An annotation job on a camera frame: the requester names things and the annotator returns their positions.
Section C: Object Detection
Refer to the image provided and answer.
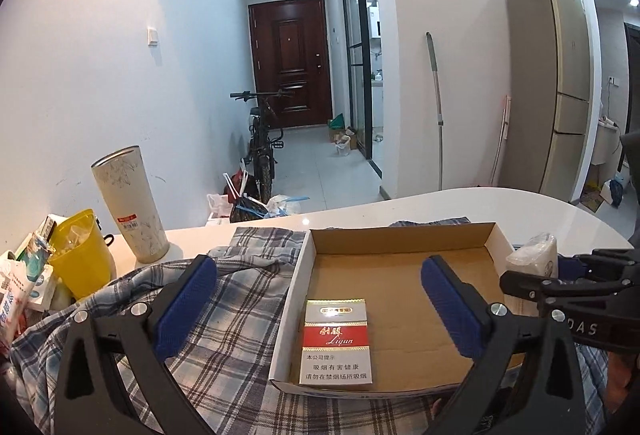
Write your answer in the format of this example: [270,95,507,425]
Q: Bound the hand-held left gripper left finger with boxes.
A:
[52,254,221,435]

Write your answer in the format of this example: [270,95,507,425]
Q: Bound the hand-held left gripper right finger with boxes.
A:
[420,255,588,435]

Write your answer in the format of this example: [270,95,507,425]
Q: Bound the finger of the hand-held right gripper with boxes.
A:
[499,269,633,305]
[560,249,640,277]

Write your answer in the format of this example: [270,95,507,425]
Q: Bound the white tissue pack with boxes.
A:
[505,233,559,278]

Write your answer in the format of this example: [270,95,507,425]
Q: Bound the shallow cardboard box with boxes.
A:
[268,221,527,398]

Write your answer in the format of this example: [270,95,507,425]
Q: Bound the red white cigarette pack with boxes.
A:
[298,299,374,391]

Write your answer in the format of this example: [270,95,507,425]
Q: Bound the blue plaid shirt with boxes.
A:
[10,215,608,435]

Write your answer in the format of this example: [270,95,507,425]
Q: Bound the blue floor bag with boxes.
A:
[602,179,626,208]

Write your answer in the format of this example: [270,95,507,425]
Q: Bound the white plastic bag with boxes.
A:
[207,192,232,222]

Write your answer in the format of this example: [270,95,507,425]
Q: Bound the black trash bag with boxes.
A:
[230,196,269,223]

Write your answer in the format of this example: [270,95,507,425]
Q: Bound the beige patterned tumbler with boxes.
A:
[91,146,170,264]

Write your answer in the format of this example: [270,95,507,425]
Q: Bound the red plastic bag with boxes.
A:
[223,170,250,206]

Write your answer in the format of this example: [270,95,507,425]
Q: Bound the white blue trash bag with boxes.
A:
[265,194,312,219]

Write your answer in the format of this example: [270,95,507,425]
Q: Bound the white leaning board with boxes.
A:
[490,95,512,186]

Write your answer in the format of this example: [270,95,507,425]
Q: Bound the small dark pack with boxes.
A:
[36,214,59,242]

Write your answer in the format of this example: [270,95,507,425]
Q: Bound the black bicycle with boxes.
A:
[230,90,296,204]

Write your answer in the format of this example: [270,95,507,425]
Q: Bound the packets at left edge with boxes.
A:
[0,247,57,358]

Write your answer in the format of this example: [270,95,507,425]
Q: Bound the beige refrigerator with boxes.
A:
[500,0,594,204]

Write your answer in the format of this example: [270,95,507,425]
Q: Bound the green bag and cartons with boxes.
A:
[327,113,359,159]

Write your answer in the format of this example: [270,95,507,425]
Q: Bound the black framed glass sliding door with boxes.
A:
[340,0,387,161]

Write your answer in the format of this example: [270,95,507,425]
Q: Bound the dark red entrance door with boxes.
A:
[248,0,333,130]

